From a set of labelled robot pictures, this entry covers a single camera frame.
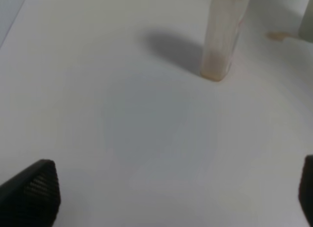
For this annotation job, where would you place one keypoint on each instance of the pale yellow plastic cup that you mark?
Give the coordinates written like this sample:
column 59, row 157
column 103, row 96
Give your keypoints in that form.
column 305, row 31

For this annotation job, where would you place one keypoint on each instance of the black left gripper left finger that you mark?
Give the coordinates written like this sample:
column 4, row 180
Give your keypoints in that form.
column 32, row 197

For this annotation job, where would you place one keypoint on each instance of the clear plastic drink bottle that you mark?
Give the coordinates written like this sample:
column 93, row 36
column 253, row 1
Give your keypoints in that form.
column 223, row 27

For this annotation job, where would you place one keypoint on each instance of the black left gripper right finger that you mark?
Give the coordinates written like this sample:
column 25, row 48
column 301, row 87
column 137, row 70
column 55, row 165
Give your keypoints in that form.
column 305, row 194

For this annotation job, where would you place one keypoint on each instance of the brown spilled drink puddle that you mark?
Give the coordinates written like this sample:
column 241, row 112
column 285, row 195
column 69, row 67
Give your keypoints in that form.
column 279, row 36

